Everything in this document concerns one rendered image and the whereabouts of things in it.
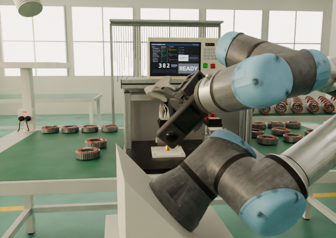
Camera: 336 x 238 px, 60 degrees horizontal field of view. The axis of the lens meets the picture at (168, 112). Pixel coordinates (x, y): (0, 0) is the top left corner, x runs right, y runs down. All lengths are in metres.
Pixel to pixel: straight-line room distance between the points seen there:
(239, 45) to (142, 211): 0.36
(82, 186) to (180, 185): 0.59
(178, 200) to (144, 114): 0.99
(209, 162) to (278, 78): 0.31
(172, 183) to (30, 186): 0.69
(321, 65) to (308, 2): 8.62
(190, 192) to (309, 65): 0.36
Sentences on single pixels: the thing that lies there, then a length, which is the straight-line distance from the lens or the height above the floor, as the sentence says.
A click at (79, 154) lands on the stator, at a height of 0.78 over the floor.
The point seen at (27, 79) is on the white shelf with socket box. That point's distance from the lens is 2.15.
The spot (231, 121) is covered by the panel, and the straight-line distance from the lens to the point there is 1.70.
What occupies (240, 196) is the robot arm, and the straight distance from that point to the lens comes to 0.61.
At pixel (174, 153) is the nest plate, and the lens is 1.35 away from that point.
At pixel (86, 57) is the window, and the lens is 7.86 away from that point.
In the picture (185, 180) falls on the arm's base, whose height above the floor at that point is 0.92.
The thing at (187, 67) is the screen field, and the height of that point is 1.17.
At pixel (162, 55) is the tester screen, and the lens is 1.47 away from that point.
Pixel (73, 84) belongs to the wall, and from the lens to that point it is 7.94.
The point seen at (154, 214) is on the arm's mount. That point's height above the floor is 0.90.
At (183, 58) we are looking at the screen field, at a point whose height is 1.22.
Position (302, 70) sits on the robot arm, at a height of 1.16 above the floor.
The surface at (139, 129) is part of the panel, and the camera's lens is 1.62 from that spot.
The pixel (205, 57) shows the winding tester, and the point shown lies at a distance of 1.51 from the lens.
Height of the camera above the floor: 1.16
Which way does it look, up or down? 8 degrees down
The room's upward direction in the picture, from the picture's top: straight up
